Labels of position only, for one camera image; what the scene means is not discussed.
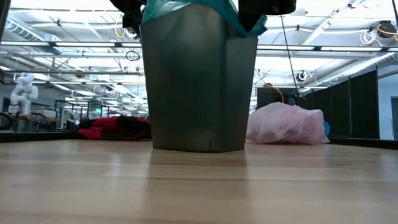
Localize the grey plastic trash bin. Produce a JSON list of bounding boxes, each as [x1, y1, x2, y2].
[[140, 2, 259, 154]]

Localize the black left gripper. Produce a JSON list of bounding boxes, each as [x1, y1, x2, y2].
[[108, 0, 147, 31]]

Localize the red and black glove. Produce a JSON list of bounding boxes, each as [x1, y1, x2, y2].
[[76, 115, 152, 142]]

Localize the black cable loop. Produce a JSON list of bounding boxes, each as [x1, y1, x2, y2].
[[0, 111, 16, 131]]

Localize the pink blue-rimmed trash bag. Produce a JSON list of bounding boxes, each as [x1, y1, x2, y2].
[[246, 101, 331, 146]]

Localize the small black cable reel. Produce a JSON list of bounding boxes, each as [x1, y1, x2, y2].
[[294, 70, 308, 83]]

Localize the yellow ceiling cable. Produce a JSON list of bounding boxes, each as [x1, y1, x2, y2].
[[113, 21, 137, 40]]

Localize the black monitor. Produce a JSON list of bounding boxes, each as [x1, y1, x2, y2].
[[256, 86, 299, 110]]

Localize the yellow hanging cable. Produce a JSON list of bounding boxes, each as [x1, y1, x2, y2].
[[263, 82, 285, 104]]

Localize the black reel with yellow cable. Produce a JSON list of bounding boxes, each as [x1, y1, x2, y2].
[[369, 20, 398, 40]]

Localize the black partition panels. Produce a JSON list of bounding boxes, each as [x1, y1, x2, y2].
[[297, 69, 380, 140]]

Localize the wooden workbench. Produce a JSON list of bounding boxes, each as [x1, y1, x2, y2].
[[11, 113, 63, 133]]

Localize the black hanging cable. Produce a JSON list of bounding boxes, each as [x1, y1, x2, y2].
[[279, 14, 301, 94]]

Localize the teal plastic trash bag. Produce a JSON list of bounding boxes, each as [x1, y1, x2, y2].
[[141, 0, 268, 39]]

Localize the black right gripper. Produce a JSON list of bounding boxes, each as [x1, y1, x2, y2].
[[238, 0, 298, 33]]

